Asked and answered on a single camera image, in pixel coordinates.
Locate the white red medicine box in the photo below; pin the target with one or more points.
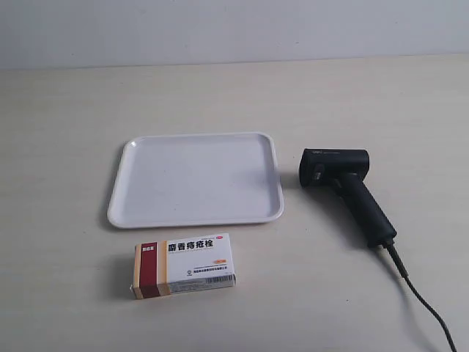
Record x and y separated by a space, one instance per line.
165 268

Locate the black handheld barcode scanner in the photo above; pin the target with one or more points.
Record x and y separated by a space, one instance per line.
344 172

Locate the white plastic tray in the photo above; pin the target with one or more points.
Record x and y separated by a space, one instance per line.
196 180

